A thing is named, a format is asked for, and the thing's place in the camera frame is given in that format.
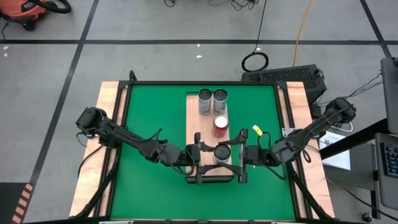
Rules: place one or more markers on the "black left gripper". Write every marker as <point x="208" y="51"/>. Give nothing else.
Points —
<point x="191" y="155"/>

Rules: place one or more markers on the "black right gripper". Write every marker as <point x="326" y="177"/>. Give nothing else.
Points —
<point x="256" y="155"/>

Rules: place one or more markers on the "black-top white beverage can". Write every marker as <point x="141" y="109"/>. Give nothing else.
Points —
<point x="205" y="104"/>
<point x="222" y="152"/>
<point x="220" y="104"/>

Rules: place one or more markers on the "red beverage can silver top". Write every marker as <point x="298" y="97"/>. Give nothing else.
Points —
<point x="220" y="129"/>

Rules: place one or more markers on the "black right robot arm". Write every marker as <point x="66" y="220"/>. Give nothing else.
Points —
<point x="311" y="127"/>

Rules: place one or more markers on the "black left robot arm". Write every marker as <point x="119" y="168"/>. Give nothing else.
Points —
<point x="130" y="137"/>

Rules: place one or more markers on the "wooden shelf board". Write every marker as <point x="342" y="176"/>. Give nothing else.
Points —
<point x="194" y="124"/>

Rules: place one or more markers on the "yellow tag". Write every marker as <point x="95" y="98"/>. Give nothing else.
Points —
<point x="257" y="130"/>

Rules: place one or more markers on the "green table mat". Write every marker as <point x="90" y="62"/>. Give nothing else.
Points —
<point x="149" y="193"/>

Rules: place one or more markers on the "white paper sheet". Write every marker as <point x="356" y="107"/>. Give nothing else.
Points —
<point x="340" y="158"/>

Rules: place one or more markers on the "black caster wheel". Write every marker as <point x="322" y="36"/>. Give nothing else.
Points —
<point x="367" y="217"/>

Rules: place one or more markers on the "grey equipment cart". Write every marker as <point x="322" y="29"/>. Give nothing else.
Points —
<point x="381" y="186"/>

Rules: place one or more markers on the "black keyboard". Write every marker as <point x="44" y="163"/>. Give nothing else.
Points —
<point x="390" y="160"/>

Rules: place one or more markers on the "grey monitor back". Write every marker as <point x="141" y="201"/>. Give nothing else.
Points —
<point x="390" y="93"/>

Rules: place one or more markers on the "black mat hazard stripe edge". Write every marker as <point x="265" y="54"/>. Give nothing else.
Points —
<point x="9" y="202"/>

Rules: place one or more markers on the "orange shop vacuum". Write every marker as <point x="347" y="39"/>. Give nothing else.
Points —
<point x="21" y="11"/>

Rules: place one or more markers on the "silver metal bracket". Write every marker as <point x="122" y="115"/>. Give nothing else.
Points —
<point x="287" y="132"/>

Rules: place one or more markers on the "black table frame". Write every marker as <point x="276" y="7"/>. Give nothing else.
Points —
<point x="202" y="82"/>

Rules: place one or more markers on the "thick black frame post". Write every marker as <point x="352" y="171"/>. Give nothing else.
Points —
<point x="351" y="140"/>

